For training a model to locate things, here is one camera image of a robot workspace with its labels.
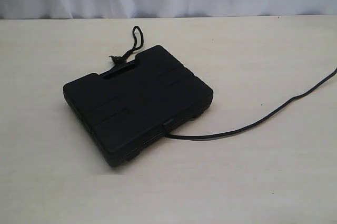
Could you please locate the black plastic tool case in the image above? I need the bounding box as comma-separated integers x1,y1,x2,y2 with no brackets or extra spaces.
63,45,213,167

